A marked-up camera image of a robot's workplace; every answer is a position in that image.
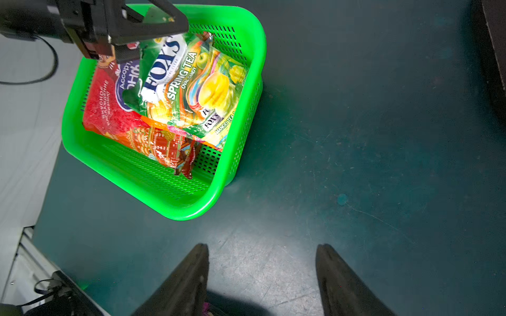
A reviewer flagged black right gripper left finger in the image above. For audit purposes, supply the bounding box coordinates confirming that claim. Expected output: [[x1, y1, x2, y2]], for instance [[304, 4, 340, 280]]
[[133, 244, 209, 315]]

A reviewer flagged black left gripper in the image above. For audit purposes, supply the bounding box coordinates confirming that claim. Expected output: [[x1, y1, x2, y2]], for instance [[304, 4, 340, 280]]
[[57, 1, 189, 63]]

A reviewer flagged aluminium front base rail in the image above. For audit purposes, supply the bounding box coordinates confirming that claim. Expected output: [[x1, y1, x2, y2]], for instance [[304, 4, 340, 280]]
[[1, 227, 63, 315]]

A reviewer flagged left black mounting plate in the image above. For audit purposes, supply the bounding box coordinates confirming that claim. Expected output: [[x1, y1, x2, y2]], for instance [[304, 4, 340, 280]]
[[19, 271, 108, 315]]

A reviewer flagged green Fox's candy bag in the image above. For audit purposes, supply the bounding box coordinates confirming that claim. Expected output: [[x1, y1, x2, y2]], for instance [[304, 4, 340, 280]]
[[122, 33, 249, 151]]

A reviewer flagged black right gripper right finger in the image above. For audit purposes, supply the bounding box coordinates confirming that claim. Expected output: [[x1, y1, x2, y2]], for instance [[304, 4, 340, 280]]
[[316, 244, 394, 315]]

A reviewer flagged red Konfety candy bag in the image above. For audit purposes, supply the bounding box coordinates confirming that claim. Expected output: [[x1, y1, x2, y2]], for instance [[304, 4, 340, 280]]
[[83, 55, 200, 179]]

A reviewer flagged left cable bundle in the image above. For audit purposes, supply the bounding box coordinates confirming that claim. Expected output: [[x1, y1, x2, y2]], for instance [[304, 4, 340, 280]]
[[0, 34, 59, 86]]

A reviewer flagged green plastic basket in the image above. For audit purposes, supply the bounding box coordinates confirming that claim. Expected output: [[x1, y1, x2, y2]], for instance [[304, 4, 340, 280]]
[[61, 4, 267, 221]]

